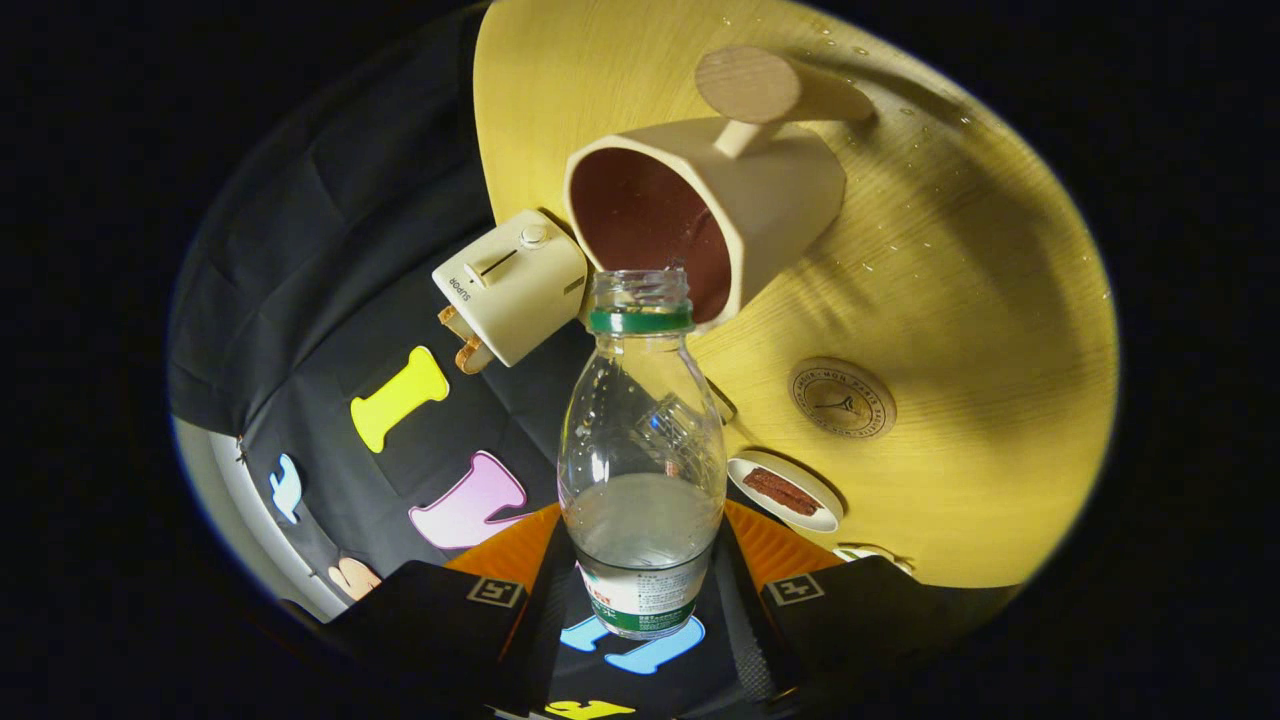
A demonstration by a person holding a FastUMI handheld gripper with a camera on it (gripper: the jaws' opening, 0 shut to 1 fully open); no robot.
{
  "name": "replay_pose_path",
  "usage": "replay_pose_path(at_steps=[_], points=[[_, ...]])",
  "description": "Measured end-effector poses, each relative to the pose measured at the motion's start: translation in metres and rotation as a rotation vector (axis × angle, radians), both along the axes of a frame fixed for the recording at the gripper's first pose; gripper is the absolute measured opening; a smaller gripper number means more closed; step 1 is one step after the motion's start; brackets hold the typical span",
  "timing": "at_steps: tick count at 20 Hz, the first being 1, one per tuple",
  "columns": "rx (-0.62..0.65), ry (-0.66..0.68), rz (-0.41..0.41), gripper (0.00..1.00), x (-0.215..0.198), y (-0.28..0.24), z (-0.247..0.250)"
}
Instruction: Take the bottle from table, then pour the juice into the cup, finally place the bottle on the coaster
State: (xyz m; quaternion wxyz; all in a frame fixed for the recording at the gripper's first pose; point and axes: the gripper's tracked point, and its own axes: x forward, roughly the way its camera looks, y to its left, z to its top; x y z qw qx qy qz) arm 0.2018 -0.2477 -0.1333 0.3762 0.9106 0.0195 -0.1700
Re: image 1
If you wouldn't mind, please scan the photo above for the wooden table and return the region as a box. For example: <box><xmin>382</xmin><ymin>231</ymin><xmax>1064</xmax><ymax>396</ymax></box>
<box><xmin>472</xmin><ymin>0</ymin><xmax>1119</xmax><ymax>591</ymax></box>

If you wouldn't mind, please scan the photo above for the brown meat piece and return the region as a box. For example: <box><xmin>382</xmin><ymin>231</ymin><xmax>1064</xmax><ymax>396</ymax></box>
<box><xmin>742</xmin><ymin>467</ymin><xmax>823</xmax><ymax>517</ymax></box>

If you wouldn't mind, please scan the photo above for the round wooden coaster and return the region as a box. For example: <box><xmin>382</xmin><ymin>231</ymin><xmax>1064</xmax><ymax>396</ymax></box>
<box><xmin>788</xmin><ymin>358</ymin><xmax>898</xmax><ymax>441</ymax></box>

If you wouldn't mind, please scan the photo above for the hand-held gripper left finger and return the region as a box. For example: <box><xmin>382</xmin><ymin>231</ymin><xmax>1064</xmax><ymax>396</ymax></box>
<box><xmin>320</xmin><ymin>503</ymin><xmax>576</xmax><ymax>719</ymax></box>

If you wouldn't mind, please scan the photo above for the black backdrop cloth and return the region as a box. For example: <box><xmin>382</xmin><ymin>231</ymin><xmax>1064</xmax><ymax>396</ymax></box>
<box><xmin>168</xmin><ymin>10</ymin><xmax>781</xmax><ymax>720</ymax></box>

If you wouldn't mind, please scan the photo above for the beige cup with wooden handle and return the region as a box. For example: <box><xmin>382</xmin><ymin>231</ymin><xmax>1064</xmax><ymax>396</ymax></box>
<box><xmin>563</xmin><ymin>45</ymin><xmax>879</xmax><ymax>331</ymax></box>

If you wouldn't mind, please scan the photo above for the clear plastic juice bottle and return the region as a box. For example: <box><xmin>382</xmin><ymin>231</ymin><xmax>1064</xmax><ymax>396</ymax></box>
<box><xmin>557</xmin><ymin>268</ymin><xmax>728</xmax><ymax>641</ymax></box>

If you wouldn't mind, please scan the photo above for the white toaster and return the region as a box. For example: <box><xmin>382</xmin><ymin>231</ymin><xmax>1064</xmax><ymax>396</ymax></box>
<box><xmin>432</xmin><ymin>209</ymin><xmax>589</xmax><ymax>369</ymax></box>

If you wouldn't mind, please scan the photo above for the white divided tray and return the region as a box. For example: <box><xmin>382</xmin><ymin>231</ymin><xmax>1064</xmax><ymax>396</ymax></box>
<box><xmin>833</xmin><ymin>545</ymin><xmax>916</xmax><ymax>576</ymax></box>

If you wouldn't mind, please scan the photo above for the white round plate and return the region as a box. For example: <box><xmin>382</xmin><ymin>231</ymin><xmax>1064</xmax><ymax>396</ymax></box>
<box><xmin>727</xmin><ymin>450</ymin><xmax>844</xmax><ymax>534</ymax></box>

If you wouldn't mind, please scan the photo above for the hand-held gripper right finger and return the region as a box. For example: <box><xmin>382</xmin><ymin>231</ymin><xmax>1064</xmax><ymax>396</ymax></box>
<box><xmin>712</xmin><ymin>500</ymin><xmax>1021</xmax><ymax>716</ymax></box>

